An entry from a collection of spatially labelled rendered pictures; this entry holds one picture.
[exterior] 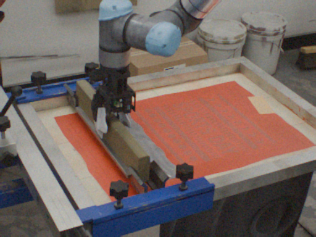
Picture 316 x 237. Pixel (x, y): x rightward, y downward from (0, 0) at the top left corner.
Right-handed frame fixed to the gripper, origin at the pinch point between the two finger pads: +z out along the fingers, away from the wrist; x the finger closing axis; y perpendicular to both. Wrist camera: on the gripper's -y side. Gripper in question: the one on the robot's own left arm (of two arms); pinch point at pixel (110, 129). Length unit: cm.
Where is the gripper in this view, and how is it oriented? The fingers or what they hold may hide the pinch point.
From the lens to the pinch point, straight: 155.3
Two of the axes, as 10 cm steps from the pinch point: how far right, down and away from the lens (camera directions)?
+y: 4.6, 4.8, -7.5
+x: 8.9, -2.0, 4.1
